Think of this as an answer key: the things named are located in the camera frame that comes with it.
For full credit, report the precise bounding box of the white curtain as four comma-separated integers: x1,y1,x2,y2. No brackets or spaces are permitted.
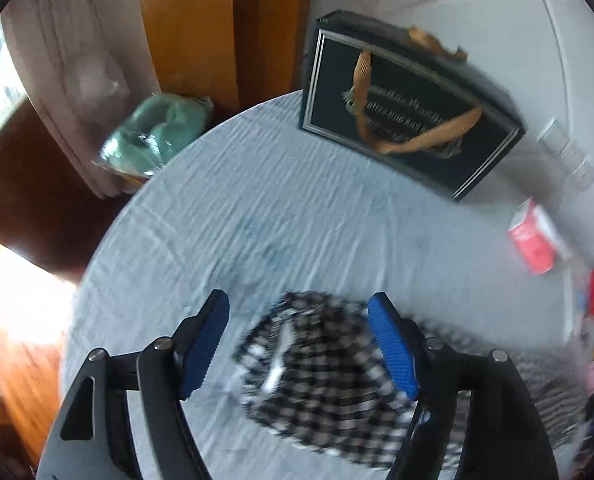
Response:
1,0,159,197

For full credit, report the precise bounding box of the black white checkered garment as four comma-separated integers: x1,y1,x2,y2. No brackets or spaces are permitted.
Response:
232,292,586,469

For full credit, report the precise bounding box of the white wall socket panel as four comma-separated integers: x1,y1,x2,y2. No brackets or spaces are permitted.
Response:
538,118,594,190

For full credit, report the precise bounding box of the red tissue pack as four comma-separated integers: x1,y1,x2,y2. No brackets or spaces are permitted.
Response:
507,198,574,274

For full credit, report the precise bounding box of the dark green gift bag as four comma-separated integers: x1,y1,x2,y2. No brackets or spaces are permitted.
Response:
299,11,525,202

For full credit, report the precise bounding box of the green cloth bundle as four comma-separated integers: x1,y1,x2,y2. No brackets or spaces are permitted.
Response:
96,93,213,180

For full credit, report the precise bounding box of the light blue striped bedsheet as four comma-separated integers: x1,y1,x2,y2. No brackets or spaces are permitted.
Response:
61,92,570,479

